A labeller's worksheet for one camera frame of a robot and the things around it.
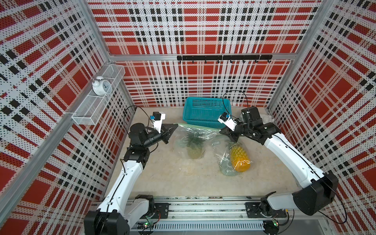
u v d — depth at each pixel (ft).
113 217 1.27
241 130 2.10
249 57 2.91
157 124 2.02
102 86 2.30
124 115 3.74
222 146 3.20
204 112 3.90
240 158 2.68
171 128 2.28
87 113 2.24
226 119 2.10
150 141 2.02
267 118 3.23
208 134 2.44
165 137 2.06
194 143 2.50
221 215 2.41
